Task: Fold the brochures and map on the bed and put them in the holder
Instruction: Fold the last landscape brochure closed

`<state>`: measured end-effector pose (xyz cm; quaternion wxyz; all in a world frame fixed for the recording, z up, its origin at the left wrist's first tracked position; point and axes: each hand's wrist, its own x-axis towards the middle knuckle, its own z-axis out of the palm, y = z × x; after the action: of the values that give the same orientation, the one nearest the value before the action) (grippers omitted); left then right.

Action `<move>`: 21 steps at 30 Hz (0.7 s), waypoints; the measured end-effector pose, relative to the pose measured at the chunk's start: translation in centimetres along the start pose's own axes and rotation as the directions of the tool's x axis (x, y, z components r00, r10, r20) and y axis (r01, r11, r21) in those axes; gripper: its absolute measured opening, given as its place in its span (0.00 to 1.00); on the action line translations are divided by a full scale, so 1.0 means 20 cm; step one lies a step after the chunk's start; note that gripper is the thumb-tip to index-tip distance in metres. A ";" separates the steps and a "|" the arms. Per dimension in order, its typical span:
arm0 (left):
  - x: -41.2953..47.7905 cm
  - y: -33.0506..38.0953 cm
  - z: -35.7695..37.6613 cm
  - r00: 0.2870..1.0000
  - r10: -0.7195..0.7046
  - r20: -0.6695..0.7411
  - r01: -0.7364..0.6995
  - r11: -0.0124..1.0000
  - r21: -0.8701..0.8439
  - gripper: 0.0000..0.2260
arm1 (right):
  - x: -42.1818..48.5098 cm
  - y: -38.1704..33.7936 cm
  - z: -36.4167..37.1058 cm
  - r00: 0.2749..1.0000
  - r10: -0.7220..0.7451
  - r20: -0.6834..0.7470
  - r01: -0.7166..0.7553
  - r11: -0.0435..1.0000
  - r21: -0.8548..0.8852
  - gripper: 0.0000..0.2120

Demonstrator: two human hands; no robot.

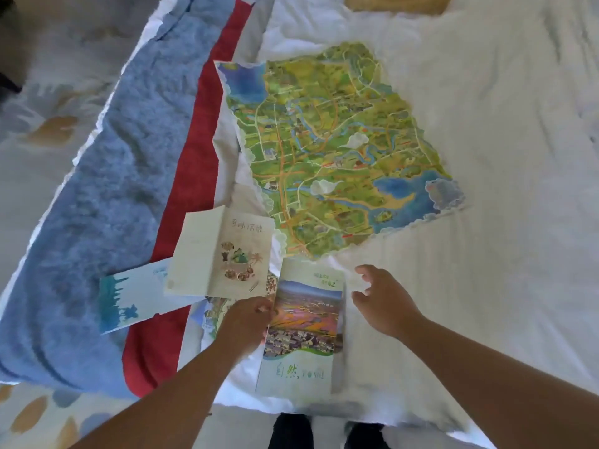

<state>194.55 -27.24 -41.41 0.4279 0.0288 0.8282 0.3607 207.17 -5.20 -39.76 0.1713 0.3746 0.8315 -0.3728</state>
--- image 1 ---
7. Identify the teal and white brochure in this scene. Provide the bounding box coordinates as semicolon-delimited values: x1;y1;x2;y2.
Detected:
98;258;207;335

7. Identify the leaf patterned bed sheet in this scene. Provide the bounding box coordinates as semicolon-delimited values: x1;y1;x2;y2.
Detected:
0;0;164;449

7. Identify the person's right leg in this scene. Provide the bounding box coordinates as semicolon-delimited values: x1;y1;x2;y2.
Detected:
344;422;392;449

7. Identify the person's leg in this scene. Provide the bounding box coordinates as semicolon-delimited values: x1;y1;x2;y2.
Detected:
344;422;392;449
268;413;315;449

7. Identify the wooden furniture piece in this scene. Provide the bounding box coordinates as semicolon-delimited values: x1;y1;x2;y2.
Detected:
345;0;455;15

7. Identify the large illustrated paper map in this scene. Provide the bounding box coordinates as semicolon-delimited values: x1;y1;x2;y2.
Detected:
214;42;467;260

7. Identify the person's left hand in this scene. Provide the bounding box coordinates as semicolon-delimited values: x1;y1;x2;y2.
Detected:
215;296;280;366

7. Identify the illustrated map brochure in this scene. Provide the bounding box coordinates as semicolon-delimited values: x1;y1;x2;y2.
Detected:
201;271;280;343

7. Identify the person's left forearm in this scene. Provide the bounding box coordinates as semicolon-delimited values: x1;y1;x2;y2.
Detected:
69;341;256;449

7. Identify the person's right hand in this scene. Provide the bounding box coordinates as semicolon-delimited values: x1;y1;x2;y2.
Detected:
351;265;424;343

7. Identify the cream brochure with food drawing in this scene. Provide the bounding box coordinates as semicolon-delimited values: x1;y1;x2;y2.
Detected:
164;205;275;301

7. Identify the white bed quilt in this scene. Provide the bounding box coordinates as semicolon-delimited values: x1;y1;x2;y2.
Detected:
177;0;599;449

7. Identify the landscape photo brochure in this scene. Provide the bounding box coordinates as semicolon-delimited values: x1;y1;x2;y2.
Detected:
255;258;348;401

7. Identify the person's right forearm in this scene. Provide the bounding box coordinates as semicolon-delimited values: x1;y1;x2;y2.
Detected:
397;317;599;449

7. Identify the dark object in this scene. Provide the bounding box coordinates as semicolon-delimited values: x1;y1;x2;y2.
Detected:
0;0;23;104

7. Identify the red cloth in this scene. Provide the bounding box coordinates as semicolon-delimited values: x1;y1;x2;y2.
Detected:
122;0;254;399

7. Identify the blue fluffy blanket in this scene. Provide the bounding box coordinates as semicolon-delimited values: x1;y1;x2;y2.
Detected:
0;0;240;401

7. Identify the person's left leg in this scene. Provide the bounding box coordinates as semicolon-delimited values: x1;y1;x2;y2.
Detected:
268;413;315;449

